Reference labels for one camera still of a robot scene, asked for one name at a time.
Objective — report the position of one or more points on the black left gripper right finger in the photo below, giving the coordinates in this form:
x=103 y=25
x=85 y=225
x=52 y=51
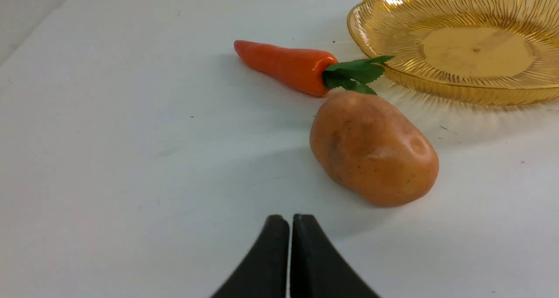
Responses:
x=317 y=269

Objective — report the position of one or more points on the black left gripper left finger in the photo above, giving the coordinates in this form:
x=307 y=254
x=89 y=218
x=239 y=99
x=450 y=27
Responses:
x=263 y=271

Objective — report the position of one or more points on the brown toy potato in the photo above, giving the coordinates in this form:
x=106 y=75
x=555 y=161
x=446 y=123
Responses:
x=365 y=144

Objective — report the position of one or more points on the orange toy carrot left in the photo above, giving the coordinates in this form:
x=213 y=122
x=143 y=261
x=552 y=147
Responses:
x=310 y=71

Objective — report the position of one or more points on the amber glass plate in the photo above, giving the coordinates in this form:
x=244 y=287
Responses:
x=488 y=52

